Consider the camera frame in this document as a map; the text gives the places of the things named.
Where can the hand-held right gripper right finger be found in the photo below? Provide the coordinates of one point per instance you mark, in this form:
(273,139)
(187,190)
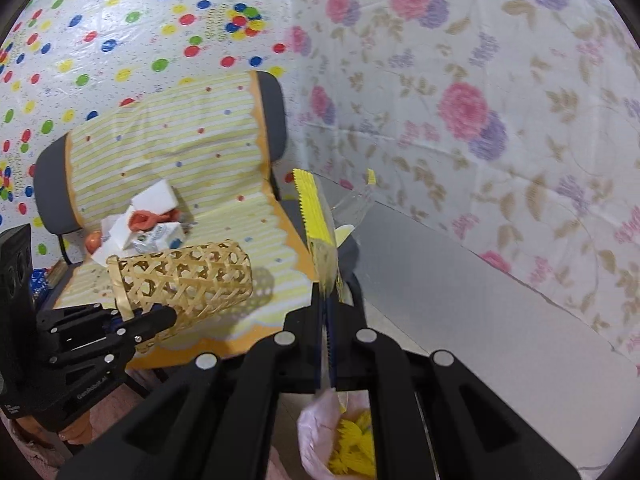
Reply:
(350,355)

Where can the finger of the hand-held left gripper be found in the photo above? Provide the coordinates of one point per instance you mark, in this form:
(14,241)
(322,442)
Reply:
(150,322)
(75,317)

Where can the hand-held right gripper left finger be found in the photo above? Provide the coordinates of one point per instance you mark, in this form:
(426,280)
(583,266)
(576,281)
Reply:
(316,340)

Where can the woven bamboo basket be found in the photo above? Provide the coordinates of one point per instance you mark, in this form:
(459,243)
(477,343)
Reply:
(190,285)

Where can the pink plastic bag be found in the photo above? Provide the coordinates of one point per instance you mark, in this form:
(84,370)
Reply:
(312,435)

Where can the orange plush toy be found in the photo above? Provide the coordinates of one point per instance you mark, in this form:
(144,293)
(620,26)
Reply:
(150,220)

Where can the clear wrapper with yellow edge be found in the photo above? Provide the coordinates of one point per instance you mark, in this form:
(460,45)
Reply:
(314,210)

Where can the blue box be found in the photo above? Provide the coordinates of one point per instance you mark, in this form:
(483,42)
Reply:
(41,285)

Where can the wooden slat bundle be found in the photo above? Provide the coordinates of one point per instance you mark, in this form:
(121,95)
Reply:
(56,274)

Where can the red apple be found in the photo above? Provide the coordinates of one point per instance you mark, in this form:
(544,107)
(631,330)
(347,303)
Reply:
(92,242)

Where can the white drink carton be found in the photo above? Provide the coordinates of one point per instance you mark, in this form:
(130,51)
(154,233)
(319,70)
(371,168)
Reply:
(160,239)

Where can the crumpled yellow wrapper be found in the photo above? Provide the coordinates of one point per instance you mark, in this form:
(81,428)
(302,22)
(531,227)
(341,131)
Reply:
(352,447)

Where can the large white foam block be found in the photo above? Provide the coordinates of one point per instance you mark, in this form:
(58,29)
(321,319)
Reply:
(157,195)

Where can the yellow striped dotted cloth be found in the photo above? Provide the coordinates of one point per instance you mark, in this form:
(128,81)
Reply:
(175,150)

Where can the black office chair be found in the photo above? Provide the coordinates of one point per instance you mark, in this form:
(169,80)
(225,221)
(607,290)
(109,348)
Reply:
(272,110)

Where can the floral fabric sheet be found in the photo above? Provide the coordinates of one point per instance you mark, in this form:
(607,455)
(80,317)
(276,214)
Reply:
(475,110)

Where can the polka dot plastic sheet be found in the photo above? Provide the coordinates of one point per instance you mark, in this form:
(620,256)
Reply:
(125,35)

